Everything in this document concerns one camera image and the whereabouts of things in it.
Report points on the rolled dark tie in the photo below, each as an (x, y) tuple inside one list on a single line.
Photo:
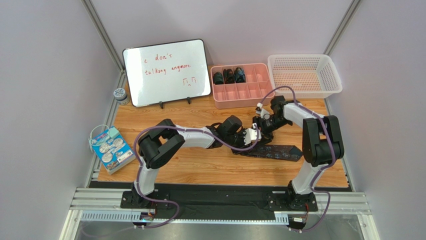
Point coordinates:
[(228, 76), (218, 78)]

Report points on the blue snack box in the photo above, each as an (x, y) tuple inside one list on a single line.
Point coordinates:
[(110, 147)]

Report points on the small white patterned jar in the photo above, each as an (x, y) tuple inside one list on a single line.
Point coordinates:
[(121, 96)]

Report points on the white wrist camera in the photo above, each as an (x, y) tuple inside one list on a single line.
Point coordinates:
[(263, 114), (252, 134)]

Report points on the rolled dark tie left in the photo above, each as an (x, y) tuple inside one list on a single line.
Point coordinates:
[(218, 78)]

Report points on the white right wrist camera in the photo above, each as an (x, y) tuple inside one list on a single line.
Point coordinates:
[(263, 114)]

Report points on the rolled dark tie middle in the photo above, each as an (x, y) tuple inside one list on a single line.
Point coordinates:
[(228, 76)]

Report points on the aluminium frame rail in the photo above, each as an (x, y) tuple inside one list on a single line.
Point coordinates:
[(104, 204)]

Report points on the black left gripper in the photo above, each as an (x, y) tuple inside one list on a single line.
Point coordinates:
[(242, 141)]

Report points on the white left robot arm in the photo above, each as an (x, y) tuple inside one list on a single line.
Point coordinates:
[(155, 146)]

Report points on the whiteboard with red writing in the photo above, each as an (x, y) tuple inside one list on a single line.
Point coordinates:
[(167, 72)]

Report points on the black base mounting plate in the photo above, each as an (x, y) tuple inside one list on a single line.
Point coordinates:
[(216, 202)]

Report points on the pink divided organizer box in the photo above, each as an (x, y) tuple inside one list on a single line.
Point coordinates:
[(238, 95)]

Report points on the rolled blue tie right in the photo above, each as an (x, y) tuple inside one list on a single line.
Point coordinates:
[(239, 75)]

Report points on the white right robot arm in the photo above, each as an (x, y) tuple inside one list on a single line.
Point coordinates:
[(322, 144)]

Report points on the dark floral necktie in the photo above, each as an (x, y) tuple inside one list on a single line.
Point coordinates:
[(273, 151)]

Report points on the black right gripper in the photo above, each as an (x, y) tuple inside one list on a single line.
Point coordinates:
[(263, 128)]

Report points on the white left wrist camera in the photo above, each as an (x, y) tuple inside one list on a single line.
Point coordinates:
[(252, 134)]

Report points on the white plastic mesh basket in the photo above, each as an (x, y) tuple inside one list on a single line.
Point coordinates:
[(311, 76)]

